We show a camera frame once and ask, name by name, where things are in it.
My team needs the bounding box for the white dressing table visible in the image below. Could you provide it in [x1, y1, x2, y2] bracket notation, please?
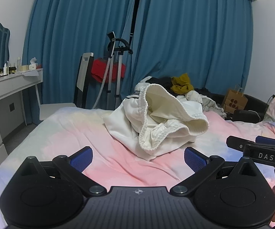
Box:
[0, 68, 44, 184]

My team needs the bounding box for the mustard yellow cloth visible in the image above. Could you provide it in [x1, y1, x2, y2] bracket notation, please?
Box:
[171, 73, 194, 95]

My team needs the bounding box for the red cloth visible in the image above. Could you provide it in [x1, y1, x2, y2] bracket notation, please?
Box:
[91, 58, 126, 84]

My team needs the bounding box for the white tissue box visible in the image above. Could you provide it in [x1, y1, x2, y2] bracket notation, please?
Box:
[20, 57, 39, 72]

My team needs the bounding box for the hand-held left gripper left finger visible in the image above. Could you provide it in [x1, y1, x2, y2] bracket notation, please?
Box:
[13, 146, 107, 197]

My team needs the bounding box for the black bed frame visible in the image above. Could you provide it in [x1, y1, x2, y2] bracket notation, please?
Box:
[214, 92, 269, 124]

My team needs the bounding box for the white cable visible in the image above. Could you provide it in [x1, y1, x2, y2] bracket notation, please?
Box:
[247, 95, 275, 123]

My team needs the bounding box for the black cloth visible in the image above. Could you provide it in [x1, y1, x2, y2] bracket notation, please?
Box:
[149, 76, 174, 92]

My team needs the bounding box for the white and grey clothing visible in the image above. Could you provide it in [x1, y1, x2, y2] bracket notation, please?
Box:
[176, 90, 227, 118]

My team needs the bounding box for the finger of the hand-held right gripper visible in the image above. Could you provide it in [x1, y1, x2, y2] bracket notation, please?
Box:
[255, 135, 275, 148]
[226, 135, 248, 151]

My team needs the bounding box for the blue curtain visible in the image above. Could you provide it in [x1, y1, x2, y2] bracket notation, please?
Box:
[23, 0, 141, 125]
[121, 0, 253, 101]

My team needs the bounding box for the black and white chair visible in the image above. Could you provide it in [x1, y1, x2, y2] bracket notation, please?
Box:
[39, 52, 95, 121]

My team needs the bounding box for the brown paper bag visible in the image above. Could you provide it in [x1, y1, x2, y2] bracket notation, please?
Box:
[222, 85, 248, 114]

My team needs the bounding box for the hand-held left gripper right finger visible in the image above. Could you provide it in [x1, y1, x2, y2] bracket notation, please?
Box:
[169, 147, 264, 197]

